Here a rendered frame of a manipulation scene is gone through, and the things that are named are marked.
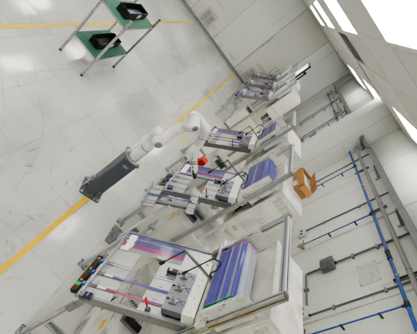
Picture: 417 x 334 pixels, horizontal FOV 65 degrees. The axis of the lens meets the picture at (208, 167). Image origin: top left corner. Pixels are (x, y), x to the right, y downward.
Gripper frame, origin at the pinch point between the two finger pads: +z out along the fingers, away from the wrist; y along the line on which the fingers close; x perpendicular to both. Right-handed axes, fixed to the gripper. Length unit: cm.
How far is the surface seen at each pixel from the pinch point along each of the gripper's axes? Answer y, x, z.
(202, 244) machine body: -17, -9, 73
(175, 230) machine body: -21, 20, 56
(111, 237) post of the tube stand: -48, 81, 54
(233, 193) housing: -11.3, -43.3, 10.9
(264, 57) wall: 860, 9, -35
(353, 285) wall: -11, -166, 108
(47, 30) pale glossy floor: 113, 232, -149
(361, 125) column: 295, -211, 27
